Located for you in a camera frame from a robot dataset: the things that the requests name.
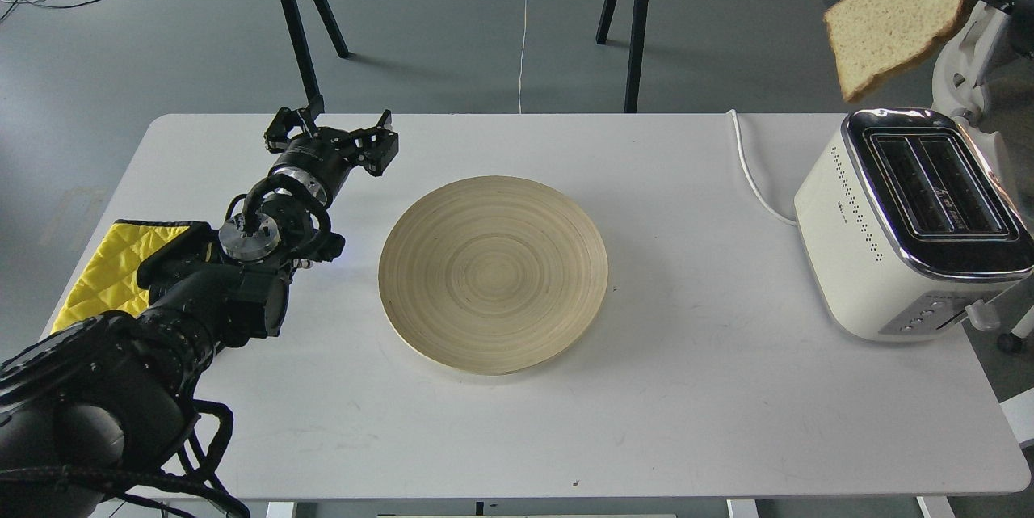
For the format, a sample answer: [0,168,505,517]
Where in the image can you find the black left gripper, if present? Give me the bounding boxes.
[263,95,399,206]

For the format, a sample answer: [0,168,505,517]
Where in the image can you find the slice of brown bread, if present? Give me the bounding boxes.
[823,0,972,103]

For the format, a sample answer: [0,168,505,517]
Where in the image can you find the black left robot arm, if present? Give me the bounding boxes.
[2,95,399,517]

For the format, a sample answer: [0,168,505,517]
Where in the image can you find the cream and chrome toaster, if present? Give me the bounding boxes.
[794,108,1032,343]

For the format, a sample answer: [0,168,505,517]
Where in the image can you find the white office chair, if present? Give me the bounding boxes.
[931,0,1034,357]

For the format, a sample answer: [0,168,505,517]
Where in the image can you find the round wooden plate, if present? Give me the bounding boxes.
[378,175,609,376]

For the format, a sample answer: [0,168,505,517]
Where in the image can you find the yellow quilted cloth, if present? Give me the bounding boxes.
[48,220,211,335]

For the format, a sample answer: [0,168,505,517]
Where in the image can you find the thin white hanging cable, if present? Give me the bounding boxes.
[517,0,533,114]

